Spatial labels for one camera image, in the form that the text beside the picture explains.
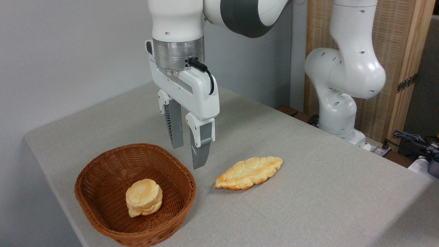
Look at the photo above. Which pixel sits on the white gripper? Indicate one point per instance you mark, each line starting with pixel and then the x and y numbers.
pixel 197 92

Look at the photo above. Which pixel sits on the round bread roll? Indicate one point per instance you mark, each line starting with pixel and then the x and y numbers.
pixel 144 197

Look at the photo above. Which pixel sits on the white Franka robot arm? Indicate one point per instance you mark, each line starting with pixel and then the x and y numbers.
pixel 346 68

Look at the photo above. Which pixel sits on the long flat braided bread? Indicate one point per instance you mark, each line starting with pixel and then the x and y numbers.
pixel 248 173

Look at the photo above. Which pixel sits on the brown wicker basket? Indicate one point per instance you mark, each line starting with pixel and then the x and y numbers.
pixel 103 192

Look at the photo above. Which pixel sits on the brown wooden ledge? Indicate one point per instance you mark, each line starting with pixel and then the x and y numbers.
pixel 287 110

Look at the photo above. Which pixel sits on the metal screen hinge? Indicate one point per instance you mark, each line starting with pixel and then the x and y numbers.
pixel 407 82

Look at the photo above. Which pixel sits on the wooden woven folding screen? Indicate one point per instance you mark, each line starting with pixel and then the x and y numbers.
pixel 391 34

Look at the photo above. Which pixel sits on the grey box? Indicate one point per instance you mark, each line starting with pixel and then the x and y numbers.
pixel 434 168

